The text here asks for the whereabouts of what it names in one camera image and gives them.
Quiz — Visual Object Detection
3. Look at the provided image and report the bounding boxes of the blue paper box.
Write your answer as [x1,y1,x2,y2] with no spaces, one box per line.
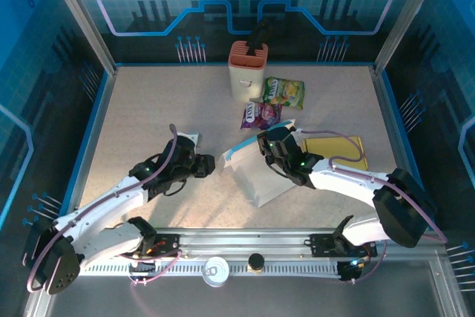
[220,118,298,209]

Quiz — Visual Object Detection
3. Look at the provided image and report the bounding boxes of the yellow paper box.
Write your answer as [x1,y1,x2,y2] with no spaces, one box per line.
[301,135,370,173]

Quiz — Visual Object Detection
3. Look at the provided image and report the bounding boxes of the black electronics box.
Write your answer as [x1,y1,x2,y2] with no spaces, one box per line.
[336,256,368,284]
[128,257,157,288]

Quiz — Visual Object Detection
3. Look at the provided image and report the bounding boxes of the purple candy bag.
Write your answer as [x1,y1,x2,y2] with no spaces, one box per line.
[240,100,283,131]

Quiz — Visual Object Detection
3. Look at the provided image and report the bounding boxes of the yellow green candy bag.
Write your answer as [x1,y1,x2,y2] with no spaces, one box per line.
[262,76,306,111]

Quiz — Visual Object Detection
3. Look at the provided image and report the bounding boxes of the cream knife block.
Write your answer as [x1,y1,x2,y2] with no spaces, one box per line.
[227,40,270,102]

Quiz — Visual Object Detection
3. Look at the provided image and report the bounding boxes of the white round lid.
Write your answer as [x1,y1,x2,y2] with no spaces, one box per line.
[202,256,230,288]

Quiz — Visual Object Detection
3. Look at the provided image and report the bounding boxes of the black round knob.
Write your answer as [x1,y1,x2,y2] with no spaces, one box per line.
[247,252,265,274]

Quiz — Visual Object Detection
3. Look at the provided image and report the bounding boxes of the grey metal panel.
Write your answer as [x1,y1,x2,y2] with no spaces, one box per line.
[25,249,465,317]

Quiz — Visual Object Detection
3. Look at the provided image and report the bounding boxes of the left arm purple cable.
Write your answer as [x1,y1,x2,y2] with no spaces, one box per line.
[25,123,183,294]

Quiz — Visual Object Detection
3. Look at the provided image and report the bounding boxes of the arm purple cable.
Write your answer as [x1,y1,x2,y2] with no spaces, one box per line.
[25,123,183,294]
[298,129,448,284]

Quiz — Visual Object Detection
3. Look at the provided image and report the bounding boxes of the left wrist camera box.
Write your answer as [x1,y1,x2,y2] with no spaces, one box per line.
[177,131,204,147]

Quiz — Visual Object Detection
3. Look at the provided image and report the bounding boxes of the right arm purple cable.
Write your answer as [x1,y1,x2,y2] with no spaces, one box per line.
[298,129,448,284]

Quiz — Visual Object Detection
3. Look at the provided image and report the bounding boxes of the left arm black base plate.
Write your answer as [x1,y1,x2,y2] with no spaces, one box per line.
[112,233,182,258]

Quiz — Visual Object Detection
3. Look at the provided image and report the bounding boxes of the aluminium mounting rail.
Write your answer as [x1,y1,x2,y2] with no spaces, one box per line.
[44,226,445,258]

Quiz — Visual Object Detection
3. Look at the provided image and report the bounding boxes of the aluminium side rail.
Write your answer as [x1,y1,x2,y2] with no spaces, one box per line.
[370,66,426,229]
[61,66,119,231]

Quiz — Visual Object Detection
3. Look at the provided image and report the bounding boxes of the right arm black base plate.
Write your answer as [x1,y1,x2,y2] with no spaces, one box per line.
[309,233,379,258]

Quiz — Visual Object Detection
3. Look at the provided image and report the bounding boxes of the slotted grey cable duct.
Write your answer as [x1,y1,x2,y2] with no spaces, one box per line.
[57,259,342,278]

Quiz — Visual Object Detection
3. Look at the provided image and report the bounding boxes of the black knife handle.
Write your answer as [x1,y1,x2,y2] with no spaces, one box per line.
[247,18,274,54]

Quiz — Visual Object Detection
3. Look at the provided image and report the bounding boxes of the aluminium frame post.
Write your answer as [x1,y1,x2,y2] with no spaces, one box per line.
[373,0,448,75]
[42,0,118,75]

